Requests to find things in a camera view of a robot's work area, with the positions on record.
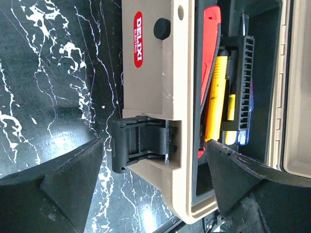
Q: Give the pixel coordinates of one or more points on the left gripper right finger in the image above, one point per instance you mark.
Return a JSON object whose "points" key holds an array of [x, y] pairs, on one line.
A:
{"points": [[255, 198]]}

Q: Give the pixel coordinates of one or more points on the black tool box tray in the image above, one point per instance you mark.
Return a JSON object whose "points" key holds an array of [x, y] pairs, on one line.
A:
{"points": [[264, 26]]}

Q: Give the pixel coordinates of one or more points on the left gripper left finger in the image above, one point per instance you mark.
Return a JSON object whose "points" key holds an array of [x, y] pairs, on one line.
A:
{"points": [[53, 197]]}

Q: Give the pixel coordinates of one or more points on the black marble pattern mat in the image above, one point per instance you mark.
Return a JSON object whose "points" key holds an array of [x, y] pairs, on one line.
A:
{"points": [[61, 83]]}

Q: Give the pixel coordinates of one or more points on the yellow utility knife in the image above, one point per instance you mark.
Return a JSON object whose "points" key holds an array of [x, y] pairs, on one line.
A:
{"points": [[216, 97]]}

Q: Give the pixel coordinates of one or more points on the tan plastic tool box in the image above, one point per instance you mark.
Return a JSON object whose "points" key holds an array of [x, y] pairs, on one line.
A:
{"points": [[154, 137]]}

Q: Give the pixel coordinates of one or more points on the blue red screwdriver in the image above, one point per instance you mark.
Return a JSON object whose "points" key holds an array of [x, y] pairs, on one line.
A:
{"points": [[246, 85]]}

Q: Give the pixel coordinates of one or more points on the yellow handled screwdriver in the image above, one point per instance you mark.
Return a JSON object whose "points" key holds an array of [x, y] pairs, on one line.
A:
{"points": [[230, 136]]}

